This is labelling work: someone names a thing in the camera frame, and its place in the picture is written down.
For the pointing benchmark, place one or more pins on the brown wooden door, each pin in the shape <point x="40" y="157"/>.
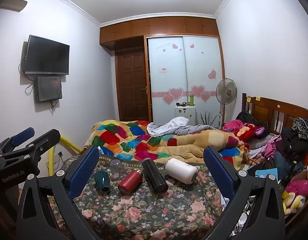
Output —
<point x="131" y="87"/>

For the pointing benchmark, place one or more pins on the air conditioner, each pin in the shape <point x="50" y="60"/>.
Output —
<point x="15" y="3"/>

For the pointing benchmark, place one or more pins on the red plush toy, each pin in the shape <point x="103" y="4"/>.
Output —
<point x="249" y="131"/>

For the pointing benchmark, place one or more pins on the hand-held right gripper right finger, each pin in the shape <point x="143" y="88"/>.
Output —
<point x="218" y="171"/>

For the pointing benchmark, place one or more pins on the wardrobe with heart stickers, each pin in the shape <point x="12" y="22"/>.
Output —
<point x="184" y="75"/>

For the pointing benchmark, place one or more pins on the floral blanket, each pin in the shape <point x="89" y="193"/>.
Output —
<point x="149" y="212"/>

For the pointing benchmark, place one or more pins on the wooden bed headboard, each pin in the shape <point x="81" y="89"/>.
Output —
<point x="274" y="111"/>

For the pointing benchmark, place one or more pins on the yellow pipe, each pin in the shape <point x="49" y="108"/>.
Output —
<point x="51" y="155"/>

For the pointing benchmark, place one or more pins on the black patterned scarf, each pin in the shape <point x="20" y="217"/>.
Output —
<point x="304" y="127"/>

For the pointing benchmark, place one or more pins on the purple cloth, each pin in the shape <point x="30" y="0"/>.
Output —
<point x="273" y="146"/>

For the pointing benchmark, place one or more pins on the small wall-mounted monitor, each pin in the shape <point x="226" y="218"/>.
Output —
<point x="48" y="88"/>

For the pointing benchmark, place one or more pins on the small white appliance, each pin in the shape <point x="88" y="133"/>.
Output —
<point x="185" y="113"/>

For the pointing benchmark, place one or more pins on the dark green cup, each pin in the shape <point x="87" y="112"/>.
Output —
<point x="102" y="180"/>

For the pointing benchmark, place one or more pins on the black bottle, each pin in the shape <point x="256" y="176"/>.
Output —
<point x="155" y="176"/>

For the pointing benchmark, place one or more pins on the black clothing pile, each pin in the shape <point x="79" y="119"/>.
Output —
<point x="294" y="140"/>

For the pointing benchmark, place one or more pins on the green bottle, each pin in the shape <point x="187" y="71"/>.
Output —
<point x="191" y="100"/>

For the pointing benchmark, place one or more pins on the pink cloth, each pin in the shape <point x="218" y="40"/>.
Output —
<point x="232" y="125"/>

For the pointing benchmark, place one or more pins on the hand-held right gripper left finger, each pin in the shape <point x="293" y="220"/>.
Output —
<point x="83" y="171"/>

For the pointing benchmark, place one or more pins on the wooden overhead cabinet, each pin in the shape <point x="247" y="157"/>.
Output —
<point x="156" y="28"/>

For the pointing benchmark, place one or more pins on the yellow white plush toy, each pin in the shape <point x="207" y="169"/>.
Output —
<point x="293" y="202"/>

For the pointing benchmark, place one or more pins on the clear glass cup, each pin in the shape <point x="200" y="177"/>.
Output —
<point x="116" y="167"/>

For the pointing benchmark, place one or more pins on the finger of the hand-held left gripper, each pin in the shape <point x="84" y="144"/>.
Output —
<point x="21" y="135"/>
<point x="45" y="140"/>

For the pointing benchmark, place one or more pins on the light blue box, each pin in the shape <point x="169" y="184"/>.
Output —
<point x="268" y="173"/>

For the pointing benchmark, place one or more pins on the colourful patchwork quilt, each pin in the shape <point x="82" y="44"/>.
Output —
<point x="134" y="140"/>

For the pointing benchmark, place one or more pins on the black bag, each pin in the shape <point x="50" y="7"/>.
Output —
<point x="246" y="117"/>

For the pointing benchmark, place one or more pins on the dark blue garment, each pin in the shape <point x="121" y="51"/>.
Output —
<point x="283" y="163"/>

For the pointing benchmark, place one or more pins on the red cup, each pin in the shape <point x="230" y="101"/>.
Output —
<point x="130" y="183"/>

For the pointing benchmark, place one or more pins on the dried twig bundle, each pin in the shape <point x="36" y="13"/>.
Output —
<point x="209" y="120"/>

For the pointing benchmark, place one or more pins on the standing fan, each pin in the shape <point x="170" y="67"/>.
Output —
<point x="226" y="90"/>

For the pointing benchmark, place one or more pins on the white bottle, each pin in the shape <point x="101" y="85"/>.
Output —
<point x="181" y="171"/>

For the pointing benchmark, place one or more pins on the pink plush toy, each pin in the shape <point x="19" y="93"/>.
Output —
<point x="298" y="187"/>

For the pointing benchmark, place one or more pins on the wall-mounted black television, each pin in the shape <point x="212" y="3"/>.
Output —
<point x="47" y="55"/>

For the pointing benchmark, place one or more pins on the grey white crumpled sheet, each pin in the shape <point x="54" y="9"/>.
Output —
<point x="174" y="127"/>

